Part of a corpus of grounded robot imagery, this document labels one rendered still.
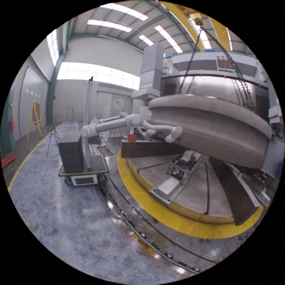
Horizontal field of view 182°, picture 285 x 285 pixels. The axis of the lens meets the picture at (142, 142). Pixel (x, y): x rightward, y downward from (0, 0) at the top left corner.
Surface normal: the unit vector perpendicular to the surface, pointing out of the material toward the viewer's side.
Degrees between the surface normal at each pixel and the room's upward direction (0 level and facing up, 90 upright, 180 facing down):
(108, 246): 0
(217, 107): 90
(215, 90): 90
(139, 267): 0
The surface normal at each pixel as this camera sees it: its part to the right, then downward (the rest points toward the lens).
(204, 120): -0.69, 0.13
